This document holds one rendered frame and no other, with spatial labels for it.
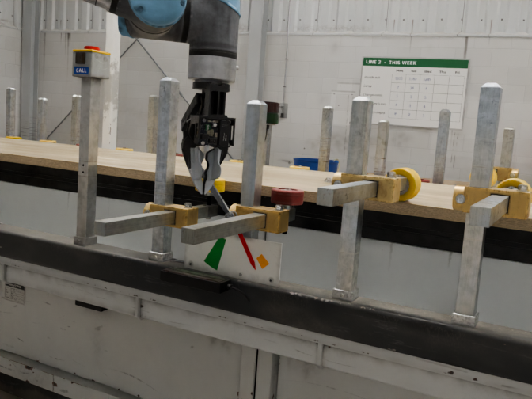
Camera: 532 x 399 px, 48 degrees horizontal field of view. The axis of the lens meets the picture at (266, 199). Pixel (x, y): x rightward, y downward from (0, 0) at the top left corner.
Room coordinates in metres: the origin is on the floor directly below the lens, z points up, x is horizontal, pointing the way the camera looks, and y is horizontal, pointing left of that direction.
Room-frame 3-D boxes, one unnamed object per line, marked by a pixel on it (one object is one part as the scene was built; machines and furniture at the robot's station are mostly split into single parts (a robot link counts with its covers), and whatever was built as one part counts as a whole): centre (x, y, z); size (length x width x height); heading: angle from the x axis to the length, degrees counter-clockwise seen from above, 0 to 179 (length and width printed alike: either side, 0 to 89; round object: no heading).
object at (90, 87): (1.60, 0.49, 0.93); 0.05 x 0.05 x 0.45; 63
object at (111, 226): (1.42, 0.24, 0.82); 0.44 x 0.03 x 0.04; 153
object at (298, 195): (1.45, -0.05, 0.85); 0.08 x 0.08 x 0.11
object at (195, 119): (1.13, 0.12, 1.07); 0.09 x 0.08 x 0.12; 23
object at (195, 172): (1.13, 0.13, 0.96); 0.06 x 0.03 x 0.09; 23
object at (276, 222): (1.36, 0.01, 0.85); 0.14 x 0.06 x 0.05; 63
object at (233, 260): (1.36, 0.07, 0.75); 0.26 x 0.01 x 0.10; 63
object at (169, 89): (1.48, 0.26, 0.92); 0.04 x 0.04 x 0.48; 63
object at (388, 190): (1.24, -0.21, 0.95); 0.14 x 0.06 x 0.05; 63
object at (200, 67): (1.14, 0.12, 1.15); 0.10 x 0.09 x 0.05; 113
